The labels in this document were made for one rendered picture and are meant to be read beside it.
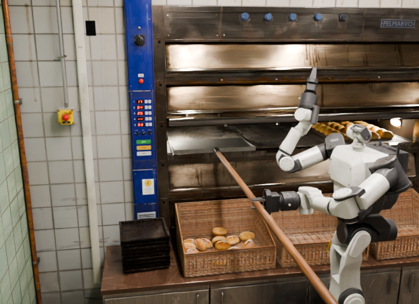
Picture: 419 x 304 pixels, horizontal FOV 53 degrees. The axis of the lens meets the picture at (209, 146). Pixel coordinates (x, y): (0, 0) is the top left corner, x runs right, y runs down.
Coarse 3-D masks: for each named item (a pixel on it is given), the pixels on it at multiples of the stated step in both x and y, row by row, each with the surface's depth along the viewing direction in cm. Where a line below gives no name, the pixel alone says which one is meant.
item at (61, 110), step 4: (60, 108) 252; (64, 108) 252; (68, 108) 252; (72, 108) 252; (60, 112) 251; (64, 112) 251; (68, 112) 252; (72, 112) 252; (60, 116) 251; (72, 116) 253; (60, 120) 252; (64, 120) 252; (68, 120) 253; (72, 120) 253; (76, 120) 259; (60, 124) 253; (64, 124) 253; (68, 124) 254; (72, 124) 254
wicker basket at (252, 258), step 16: (176, 208) 276; (192, 208) 283; (208, 208) 285; (224, 208) 287; (240, 208) 289; (176, 224) 274; (208, 224) 285; (224, 224) 287; (240, 224) 289; (256, 224) 286; (176, 240) 280; (240, 240) 286; (256, 240) 286; (272, 240) 253; (208, 256) 243; (224, 256) 245; (240, 256) 247; (256, 256) 249; (272, 256) 255; (192, 272) 244; (208, 272) 246; (224, 272) 248
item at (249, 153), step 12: (348, 144) 301; (396, 144) 302; (408, 144) 303; (168, 156) 276; (180, 156) 277; (192, 156) 279; (204, 156) 280; (216, 156) 282; (228, 156) 283; (240, 156) 284; (252, 156) 286
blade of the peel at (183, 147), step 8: (176, 144) 300; (184, 144) 300; (192, 144) 300; (200, 144) 300; (208, 144) 300; (216, 144) 300; (224, 144) 300; (232, 144) 300; (240, 144) 300; (248, 144) 300; (176, 152) 276; (184, 152) 277; (192, 152) 278; (200, 152) 279; (208, 152) 280
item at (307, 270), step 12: (228, 168) 239; (240, 180) 217; (264, 216) 176; (276, 228) 164; (288, 240) 154; (288, 252) 150; (300, 264) 140; (312, 276) 132; (324, 288) 125; (324, 300) 122
